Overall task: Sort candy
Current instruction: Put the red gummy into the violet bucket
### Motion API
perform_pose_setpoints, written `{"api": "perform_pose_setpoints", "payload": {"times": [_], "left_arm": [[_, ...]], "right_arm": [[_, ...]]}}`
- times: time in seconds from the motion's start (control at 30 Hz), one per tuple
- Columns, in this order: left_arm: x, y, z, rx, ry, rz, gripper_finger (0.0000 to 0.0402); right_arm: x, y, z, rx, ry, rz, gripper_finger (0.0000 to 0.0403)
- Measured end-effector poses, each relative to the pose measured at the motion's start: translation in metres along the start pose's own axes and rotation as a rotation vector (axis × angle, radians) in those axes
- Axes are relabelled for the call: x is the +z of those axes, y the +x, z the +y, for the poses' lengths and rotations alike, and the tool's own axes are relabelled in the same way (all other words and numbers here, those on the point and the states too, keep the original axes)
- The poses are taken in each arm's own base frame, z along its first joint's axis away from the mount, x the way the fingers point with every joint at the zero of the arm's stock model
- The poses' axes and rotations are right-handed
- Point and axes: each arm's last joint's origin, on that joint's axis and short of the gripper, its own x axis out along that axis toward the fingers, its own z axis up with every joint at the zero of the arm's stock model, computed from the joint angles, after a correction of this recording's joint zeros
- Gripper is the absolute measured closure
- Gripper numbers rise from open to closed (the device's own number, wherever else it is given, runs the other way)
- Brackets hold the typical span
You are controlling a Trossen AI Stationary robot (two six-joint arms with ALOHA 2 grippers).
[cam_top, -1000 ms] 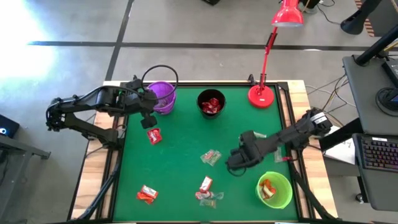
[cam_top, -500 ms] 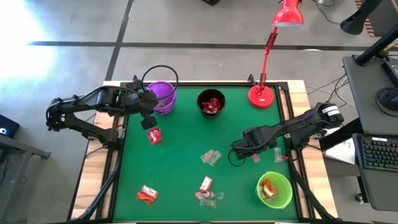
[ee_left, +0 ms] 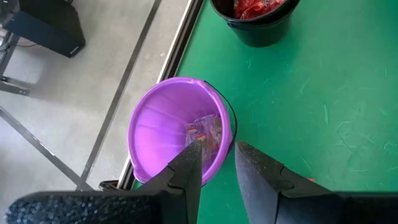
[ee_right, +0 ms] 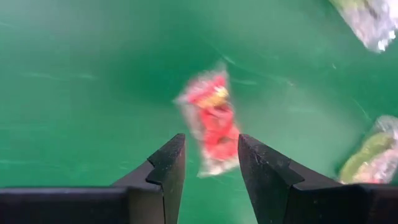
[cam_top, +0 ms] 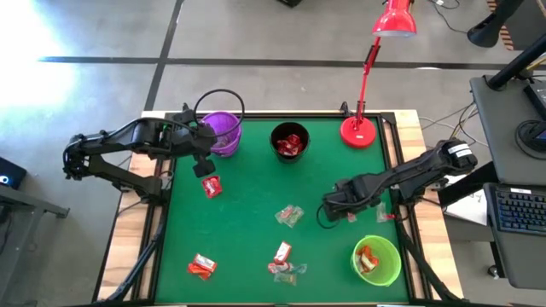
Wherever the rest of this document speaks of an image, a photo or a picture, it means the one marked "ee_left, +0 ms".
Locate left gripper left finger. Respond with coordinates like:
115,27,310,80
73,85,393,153
139,140,203,224

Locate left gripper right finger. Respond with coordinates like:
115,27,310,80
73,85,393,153
235,141,330,224

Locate clear multicolour candy packet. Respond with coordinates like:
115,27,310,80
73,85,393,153
185,114,212,147

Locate purple plastic bucket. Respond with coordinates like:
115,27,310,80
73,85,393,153
127,77,239,187

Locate green table mat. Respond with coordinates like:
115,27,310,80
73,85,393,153
132,0,398,224

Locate black plastic bucket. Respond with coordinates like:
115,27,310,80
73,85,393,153
210,0,301,48

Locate grey metal stand leg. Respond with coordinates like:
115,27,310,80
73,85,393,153
0,30,30,96

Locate black box on floor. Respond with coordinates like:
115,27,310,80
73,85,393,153
6,0,86,58

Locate black frame corner bracket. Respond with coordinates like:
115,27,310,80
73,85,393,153
98,179,121,191

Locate black table frame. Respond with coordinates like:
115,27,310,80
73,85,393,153
118,0,205,191

